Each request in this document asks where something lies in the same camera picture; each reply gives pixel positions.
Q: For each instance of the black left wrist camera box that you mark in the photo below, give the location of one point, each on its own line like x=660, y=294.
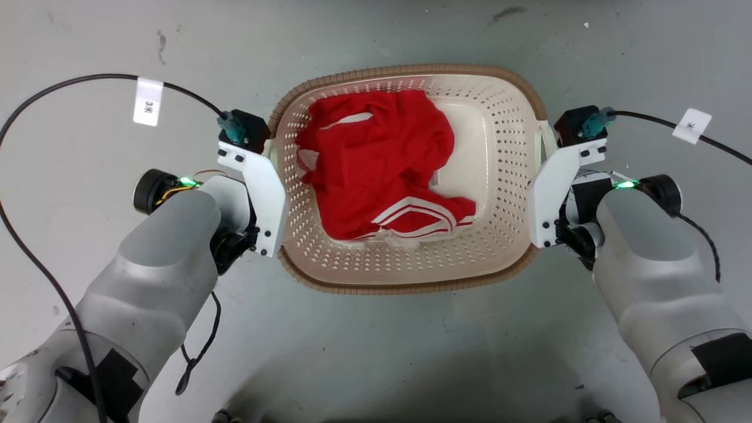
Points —
x=255, y=126

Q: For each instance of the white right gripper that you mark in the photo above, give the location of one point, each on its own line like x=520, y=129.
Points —
x=546, y=194

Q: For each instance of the cream laundry basket brown rim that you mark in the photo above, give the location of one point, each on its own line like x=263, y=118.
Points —
x=499, y=176

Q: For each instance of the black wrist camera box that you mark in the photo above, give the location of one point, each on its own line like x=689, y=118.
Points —
x=255, y=126
x=568, y=124

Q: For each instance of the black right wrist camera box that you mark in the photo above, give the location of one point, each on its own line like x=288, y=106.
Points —
x=568, y=124

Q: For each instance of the red garment white stripes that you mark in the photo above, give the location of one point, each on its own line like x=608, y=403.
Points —
x=376, y=158

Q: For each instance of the dark robot base part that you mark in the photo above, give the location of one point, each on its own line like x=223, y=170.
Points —
x=226, y=417

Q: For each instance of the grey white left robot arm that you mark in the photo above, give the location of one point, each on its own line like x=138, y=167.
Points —
x=153, y=276

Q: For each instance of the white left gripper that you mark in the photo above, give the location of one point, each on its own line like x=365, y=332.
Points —
x=267, y=200

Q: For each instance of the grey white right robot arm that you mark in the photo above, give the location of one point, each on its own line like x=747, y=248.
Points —
x=658, y=264

